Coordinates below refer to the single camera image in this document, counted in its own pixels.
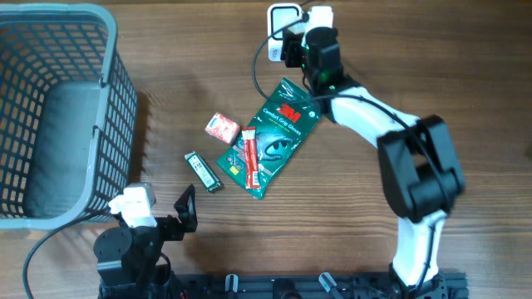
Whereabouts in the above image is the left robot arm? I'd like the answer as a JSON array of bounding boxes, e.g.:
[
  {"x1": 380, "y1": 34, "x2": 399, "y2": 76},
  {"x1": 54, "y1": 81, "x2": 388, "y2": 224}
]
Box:
[{"x1": 93, "y1": 183, "x2": 198, "y2": 298}]

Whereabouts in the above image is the grey plastic shopping basket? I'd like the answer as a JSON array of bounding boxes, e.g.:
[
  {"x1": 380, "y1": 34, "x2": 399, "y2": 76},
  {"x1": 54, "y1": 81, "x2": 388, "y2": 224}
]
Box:
[{"x1": 1, "y1": 3, "x2": 138, "y2": 230}]

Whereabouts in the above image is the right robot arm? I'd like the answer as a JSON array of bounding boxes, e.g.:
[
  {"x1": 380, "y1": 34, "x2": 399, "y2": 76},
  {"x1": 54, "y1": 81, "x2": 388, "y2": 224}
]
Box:
[{"x1": 280, "y1": 27, "x2": 466, "y2": 298}]

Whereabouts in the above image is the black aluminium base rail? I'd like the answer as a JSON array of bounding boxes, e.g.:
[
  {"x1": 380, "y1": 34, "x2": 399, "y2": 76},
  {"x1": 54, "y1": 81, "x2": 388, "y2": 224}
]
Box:
[{"x1": 98, "y1": 272, "x2": 470, "y2": 299}]

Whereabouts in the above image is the green 3M gloves packet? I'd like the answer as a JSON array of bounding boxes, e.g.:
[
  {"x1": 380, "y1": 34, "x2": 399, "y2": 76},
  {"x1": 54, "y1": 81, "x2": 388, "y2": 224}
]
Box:
[{"x1": 216, "y1": 78, "x2": 321, "y2": 199}]

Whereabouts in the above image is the red stick sachet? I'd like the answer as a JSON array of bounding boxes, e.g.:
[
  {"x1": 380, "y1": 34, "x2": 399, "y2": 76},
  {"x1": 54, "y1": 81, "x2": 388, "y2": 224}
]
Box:
[{"x1": 242, "y1": 126, "x2": 260, "y2": 189}]

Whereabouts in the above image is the red white small box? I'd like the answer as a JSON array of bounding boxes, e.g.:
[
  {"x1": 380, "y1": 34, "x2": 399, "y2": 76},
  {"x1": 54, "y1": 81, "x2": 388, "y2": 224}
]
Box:
[{"x1": 204, "y1": 113, "x2": 240, "y2": 145}]

